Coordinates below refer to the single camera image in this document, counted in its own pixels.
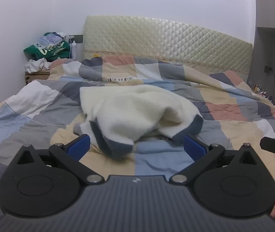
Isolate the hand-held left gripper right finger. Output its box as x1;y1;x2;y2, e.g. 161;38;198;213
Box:
169;135;258;184

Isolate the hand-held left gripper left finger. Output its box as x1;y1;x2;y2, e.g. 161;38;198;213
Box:
15;134;105;184

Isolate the white fleece garment grey trim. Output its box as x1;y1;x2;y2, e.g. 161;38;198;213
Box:
73;84;204;160

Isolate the patchwork checked duvet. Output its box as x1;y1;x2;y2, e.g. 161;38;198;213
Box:
0;54;275;225

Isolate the cluster of small colourful items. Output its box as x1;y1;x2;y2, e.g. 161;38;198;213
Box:
254;83;273;100

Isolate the wooden nightstand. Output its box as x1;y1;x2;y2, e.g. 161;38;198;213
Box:
25;71;50;85

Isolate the crumpled white cloth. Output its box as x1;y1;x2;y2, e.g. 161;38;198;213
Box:
25;57;52;73

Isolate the green bag with clutter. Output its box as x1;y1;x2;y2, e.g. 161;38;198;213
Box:
23;32;71;62

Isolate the cream quilted headboard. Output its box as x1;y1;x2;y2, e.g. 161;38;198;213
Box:
82;15;253;77

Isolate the clear plastic packet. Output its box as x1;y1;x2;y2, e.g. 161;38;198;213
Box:
39;32;67;47

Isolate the grey cabinet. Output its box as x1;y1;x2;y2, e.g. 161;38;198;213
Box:
248;0;275;108

